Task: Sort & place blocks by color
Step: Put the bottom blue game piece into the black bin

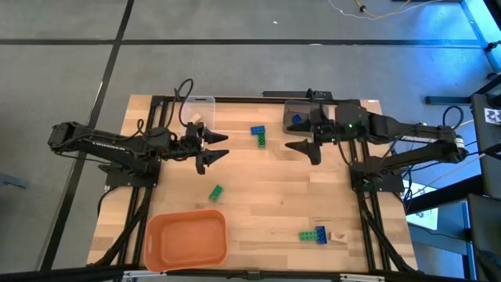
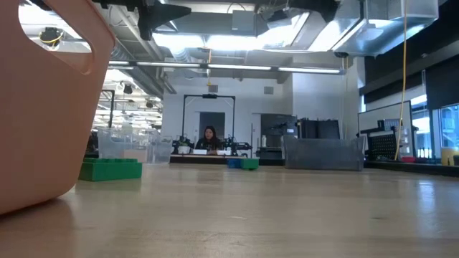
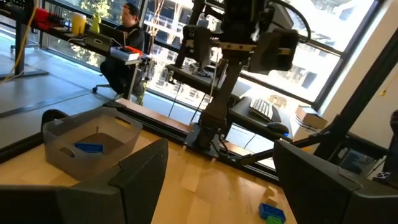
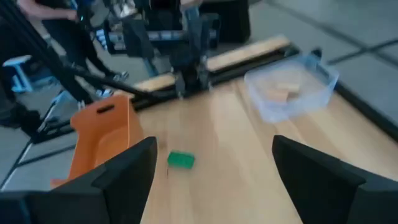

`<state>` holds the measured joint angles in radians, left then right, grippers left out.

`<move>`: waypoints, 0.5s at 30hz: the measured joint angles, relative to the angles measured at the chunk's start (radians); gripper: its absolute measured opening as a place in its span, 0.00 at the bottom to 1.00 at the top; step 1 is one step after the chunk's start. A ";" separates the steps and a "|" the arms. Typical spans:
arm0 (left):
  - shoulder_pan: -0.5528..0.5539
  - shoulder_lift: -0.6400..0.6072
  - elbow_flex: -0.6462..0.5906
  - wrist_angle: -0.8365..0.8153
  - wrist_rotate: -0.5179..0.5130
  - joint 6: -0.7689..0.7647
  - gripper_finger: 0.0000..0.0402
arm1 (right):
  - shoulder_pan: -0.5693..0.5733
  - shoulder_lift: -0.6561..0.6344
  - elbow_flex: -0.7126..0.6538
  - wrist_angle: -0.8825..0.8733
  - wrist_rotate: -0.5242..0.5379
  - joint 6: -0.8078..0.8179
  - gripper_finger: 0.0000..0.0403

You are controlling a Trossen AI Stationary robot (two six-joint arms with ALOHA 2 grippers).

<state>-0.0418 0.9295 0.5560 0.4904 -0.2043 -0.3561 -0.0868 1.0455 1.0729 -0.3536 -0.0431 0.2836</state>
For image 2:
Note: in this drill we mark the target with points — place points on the background black robot arm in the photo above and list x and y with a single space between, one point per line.
236 145
181 141

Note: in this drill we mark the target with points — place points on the person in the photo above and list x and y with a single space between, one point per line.
209 139

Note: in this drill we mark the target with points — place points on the grey translucent plastic bin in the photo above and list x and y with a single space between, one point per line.
322 154

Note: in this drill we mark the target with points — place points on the blue toy brick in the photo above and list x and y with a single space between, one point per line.
234 163

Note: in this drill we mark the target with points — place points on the clear plastic bin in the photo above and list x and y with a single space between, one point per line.
157 150

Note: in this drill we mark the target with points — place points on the background work table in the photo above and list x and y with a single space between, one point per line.
215 158

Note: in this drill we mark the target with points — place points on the long ceiling light bar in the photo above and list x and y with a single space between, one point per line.
236 67

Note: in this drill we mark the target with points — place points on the orange plastic bin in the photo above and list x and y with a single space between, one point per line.
43 125

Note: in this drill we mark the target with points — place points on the white tub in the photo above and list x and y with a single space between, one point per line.
224 152
184 149
199 152

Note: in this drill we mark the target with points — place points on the black background gantry frame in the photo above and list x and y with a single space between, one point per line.
183 118

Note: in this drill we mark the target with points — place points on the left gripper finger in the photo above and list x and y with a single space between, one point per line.
154 14

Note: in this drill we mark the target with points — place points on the yellow container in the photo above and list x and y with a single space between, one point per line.
449 156

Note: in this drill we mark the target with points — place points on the white board black frame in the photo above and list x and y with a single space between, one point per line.
380 116

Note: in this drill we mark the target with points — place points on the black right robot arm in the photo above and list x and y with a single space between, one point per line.
330 9

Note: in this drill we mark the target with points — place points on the black pegboard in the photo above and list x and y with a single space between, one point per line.
382 146

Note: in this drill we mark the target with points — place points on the red container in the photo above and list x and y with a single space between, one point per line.
408 159

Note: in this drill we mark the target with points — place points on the black tool wall panel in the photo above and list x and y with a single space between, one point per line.
278 123

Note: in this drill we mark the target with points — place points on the black side counter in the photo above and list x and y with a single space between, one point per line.
412 168

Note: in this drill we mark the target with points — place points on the black storage cases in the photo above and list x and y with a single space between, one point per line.
319 129

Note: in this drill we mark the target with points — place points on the white bottle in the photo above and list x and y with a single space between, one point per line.
264 140

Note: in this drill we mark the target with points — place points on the green toy brick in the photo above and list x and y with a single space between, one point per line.
109 171
250 164

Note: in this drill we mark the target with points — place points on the black gantry camera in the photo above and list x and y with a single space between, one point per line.
209 96

